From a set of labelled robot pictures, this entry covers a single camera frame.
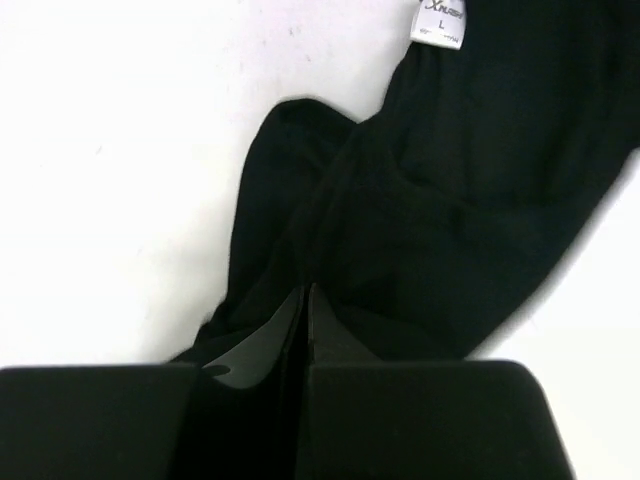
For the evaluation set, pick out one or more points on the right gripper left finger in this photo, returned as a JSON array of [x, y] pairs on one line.
[[248, 364]]

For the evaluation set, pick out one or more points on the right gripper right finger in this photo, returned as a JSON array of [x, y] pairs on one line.
[[331, 345]]

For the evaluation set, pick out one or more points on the black tank top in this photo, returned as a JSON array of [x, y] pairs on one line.
[[430, 223]]

